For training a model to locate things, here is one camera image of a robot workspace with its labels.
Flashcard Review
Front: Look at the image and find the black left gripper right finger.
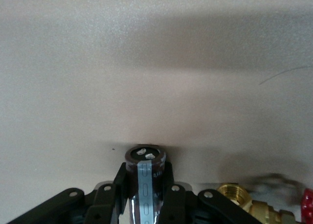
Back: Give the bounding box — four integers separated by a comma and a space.
156, 160, 265, 224

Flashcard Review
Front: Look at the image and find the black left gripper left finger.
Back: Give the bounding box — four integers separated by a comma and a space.
7, 161, 129, 224

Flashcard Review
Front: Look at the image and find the dark cylindrical capacitor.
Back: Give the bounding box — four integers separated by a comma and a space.
124, 144, 167, 224

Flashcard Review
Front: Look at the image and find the brass valve with red handwheel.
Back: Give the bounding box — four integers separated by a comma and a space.
216, 182, 313, 224

